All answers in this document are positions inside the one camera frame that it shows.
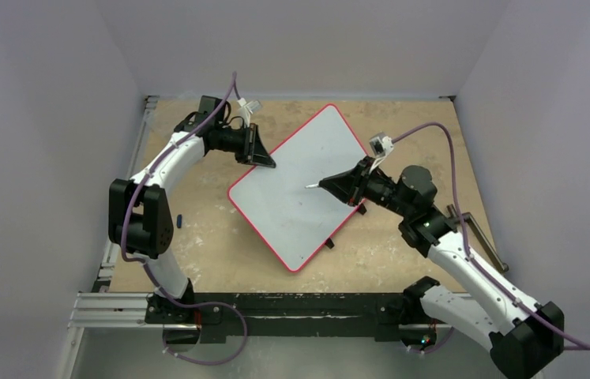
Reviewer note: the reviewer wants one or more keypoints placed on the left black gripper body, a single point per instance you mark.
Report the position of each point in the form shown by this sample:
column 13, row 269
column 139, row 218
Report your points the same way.
column 236, row 141

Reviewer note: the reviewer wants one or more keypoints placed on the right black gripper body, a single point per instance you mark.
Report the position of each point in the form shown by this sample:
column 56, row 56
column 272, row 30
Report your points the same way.
column 356, row 185

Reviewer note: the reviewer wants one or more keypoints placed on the red framed whiteboard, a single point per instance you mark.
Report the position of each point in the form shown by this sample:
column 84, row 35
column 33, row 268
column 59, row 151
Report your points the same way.
column 294, row 222

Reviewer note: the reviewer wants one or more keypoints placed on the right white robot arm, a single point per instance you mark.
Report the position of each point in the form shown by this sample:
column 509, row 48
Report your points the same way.
column 500, row 317

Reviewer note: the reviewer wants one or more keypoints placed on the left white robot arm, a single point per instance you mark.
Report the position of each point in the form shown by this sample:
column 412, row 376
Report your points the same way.
column 139, row 217

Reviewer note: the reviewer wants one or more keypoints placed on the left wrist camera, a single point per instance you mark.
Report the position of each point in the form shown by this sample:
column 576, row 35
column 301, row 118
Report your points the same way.
column 247, row 108

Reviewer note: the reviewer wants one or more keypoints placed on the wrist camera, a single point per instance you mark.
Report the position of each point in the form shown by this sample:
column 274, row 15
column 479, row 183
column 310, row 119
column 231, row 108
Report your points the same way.
column 381, row 145
column 247, row 108

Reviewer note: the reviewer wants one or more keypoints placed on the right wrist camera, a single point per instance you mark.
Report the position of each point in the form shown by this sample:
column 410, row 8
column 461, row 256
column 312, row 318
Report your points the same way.
column 381, row 145

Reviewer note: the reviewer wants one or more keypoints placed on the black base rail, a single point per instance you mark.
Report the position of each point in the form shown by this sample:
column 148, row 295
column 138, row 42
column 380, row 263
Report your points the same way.
column 212, row 317

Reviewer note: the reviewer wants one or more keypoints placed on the aluminium frame rail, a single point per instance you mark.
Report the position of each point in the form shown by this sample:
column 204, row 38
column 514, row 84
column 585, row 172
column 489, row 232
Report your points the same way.
column 100, row 309

